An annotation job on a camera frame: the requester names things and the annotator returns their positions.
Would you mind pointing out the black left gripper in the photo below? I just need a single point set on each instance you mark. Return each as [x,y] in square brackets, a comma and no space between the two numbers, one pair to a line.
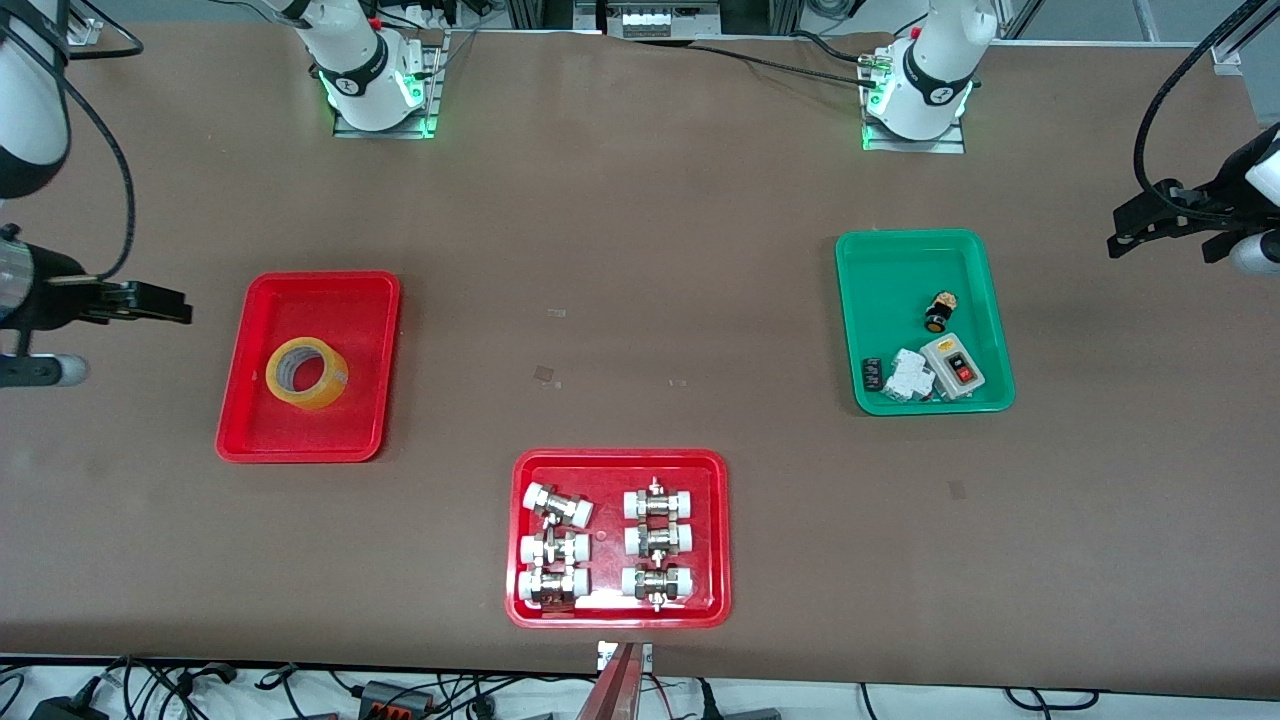
[1206,204]

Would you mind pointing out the small metal bracket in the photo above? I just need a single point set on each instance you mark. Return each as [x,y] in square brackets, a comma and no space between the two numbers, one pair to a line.
[645,655]

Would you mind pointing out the white-capped brass pipe fitting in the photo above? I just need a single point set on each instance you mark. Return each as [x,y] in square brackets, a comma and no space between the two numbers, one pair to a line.
[553,548]
[658,502]
[657,582]
[658,540]
[553,585]
[557,504]

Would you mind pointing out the white circuit breaker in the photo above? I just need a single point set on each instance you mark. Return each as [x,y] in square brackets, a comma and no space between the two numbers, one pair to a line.
[910,377]

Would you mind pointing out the grey terminal block device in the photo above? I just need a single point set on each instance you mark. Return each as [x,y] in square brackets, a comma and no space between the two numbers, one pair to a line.
[660,20]

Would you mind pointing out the clear tape piece with brown patch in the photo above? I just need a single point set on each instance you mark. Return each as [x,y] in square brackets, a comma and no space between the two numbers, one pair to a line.
[546,374]

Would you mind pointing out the red metal bar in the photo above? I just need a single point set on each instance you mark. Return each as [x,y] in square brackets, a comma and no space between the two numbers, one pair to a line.
[612,690]

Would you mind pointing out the black power adapter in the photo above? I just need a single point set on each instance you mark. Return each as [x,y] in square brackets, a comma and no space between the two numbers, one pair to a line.
[70,708]

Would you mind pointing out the green plastic tray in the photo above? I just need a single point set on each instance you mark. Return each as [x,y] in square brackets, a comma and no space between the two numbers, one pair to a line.
[900,280]

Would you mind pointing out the white two-button switch box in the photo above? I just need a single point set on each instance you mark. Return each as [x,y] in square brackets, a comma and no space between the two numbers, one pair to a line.
[953,367]

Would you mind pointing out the black round push button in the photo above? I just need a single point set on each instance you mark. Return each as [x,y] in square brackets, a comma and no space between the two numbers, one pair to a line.
[939,315]

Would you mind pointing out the red tray holding fittings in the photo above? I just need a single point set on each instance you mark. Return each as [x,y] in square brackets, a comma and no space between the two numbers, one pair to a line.
[610,605]

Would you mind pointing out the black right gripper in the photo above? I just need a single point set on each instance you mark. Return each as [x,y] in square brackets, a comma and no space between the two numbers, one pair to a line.
[48,286]

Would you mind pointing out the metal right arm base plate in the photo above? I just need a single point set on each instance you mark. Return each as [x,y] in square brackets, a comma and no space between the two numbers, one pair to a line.
[432,80]

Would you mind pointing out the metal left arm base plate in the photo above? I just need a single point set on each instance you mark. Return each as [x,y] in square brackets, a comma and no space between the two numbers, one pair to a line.
[915,145]

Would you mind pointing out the aluminium profile post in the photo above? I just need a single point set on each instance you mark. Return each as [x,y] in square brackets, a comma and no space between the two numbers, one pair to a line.
[1240,40]
[85,30]

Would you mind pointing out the empty red plastic tray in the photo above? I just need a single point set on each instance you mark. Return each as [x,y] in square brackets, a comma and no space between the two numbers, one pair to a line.
[310,300]

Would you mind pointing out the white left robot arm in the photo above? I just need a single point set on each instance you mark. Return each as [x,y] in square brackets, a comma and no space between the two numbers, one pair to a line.
[935,70]

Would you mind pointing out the yellow packing tape roll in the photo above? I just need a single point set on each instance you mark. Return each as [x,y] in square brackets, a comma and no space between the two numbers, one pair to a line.
[325,390]

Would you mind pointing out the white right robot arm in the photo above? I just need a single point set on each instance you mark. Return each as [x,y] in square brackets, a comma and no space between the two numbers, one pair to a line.
[355,60]

